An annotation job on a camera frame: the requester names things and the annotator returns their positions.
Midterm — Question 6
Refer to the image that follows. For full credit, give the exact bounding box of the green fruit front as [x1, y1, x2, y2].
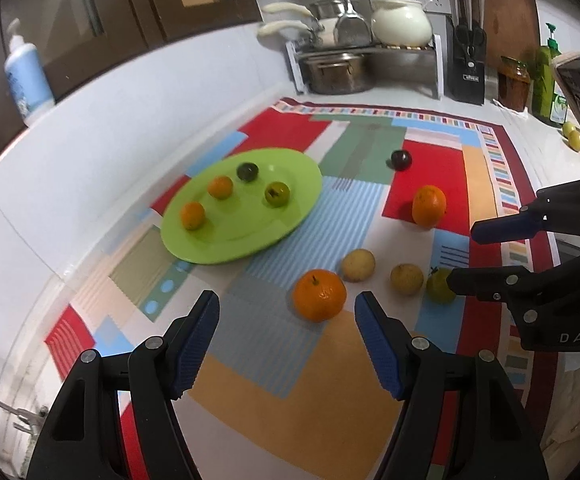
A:
[425, 268, 456, 304]

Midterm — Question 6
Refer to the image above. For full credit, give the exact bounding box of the green fruit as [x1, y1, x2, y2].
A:
[264, 181, 291, 208]
[425, 268, 456, 304]

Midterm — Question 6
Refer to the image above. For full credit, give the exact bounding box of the tan round fruit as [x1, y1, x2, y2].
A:
[390, 263, 424, 296]
[340, 248, 375, 283]

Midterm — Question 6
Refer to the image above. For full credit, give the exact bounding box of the large orange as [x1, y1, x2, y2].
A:
[411, 185, 447, 229]

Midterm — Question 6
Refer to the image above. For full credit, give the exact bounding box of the dark plum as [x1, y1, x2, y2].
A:
[237, 162, 259, 183]
[390, 150, 412, 171]

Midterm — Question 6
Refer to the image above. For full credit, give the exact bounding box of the orange with stem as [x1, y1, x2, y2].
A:
[292, 269, 347, 323]

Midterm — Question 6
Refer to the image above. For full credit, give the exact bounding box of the small orange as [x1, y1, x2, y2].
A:
[179, 202, 206, 231]

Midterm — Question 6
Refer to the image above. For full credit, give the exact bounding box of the small orange mandarin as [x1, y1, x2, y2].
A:
[207, 176, 233, 200]

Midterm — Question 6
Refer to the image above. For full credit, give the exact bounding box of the brown sauce jar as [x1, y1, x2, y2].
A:
[498, 55, 532, 113]

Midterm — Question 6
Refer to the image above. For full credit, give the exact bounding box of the green dish soap bottle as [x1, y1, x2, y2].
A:
[532, 23, 567, 128]

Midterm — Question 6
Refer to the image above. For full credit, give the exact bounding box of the colourful patchwork cloth mat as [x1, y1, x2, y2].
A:
[45, 99, 558, 479]

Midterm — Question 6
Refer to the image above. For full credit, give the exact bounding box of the black knife block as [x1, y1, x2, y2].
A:
[446, 0, 487, 105]

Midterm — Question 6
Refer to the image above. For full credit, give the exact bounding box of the white ceramic pot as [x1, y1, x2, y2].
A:
[371, 0, 433, 48]

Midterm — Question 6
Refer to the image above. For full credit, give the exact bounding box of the green plate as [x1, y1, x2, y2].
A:
[161, 148, 322, 264]

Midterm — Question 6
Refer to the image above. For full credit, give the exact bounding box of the steel stock pot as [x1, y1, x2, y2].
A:
[299, 52, 375, 96]

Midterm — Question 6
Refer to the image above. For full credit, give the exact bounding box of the metal spatula turner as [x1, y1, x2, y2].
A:
[333, 0, 372, 48]

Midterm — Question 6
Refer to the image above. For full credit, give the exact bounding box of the white metal shelf rack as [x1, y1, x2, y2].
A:
[285, 35, 445, 100]

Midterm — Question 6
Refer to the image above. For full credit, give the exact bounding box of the white blue pump bottle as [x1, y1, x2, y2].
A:
[4, 18, 56, 127]

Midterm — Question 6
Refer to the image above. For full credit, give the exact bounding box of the white handled saucepan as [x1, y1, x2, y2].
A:
[257, 0, 344, 50]

